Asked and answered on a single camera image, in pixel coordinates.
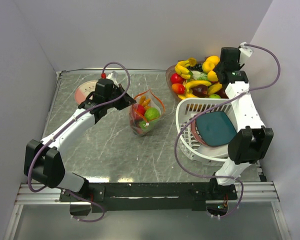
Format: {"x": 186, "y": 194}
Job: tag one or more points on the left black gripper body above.
{"x": 116, "y": 95}

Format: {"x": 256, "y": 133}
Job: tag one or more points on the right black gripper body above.
{"x": 217, "y": 69}

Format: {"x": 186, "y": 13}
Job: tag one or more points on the red apple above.
{"x": 176, "y": 79}
{"x": 139, "y": 109}

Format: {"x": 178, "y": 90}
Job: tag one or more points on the tan ginger root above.
{"x": 145, "y": 102}

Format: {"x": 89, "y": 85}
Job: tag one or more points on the clear orange zip top bag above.
{"x": 155, "y": 102}

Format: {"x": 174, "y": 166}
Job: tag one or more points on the lychee cluster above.
{"x": 135, "y": 125}

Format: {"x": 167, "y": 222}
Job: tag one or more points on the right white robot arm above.
{"x": 253, "y": 138}

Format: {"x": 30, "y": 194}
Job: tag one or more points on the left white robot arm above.
{"x": 43, "y": 159}

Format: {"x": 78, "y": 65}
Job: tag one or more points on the yellow lemon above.
{"x": 214, "y": 59}

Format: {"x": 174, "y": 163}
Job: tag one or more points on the pink and cream plate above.
{"x": 84, "y": 90}

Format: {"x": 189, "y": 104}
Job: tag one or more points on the dark purple plum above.
{"x": 200, "y": 91}

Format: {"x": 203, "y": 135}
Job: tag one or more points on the yellow banana bunch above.
{"x": 181, "y": 68}

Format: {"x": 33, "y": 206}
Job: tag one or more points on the red apple front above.
{"x": 176, "y": 79}

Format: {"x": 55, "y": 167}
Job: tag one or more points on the clear brown fruit bowl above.
{"x": 203, "y": 74}

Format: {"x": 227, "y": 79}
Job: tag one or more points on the white plastic dish basket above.
{"x": 185, "y": 111}

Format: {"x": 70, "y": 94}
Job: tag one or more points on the teal plate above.
{"x": 215, "y": 128}

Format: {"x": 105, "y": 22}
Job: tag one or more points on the pink plate in basket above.
{"x": 196, "y": 136}

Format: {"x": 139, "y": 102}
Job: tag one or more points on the white plate in basket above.
{"x": 214, "y": 151}

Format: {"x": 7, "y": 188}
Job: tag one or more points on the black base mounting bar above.
{"x": 105, "y": 197}

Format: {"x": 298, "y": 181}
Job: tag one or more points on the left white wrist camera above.
{"x": 111, "y": 76}

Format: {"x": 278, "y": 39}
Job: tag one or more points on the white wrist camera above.
{"x": 245, "y": 53}
{"x": 111, "y": 76}

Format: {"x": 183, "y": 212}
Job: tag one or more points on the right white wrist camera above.
{"x": 245, "y": 53}

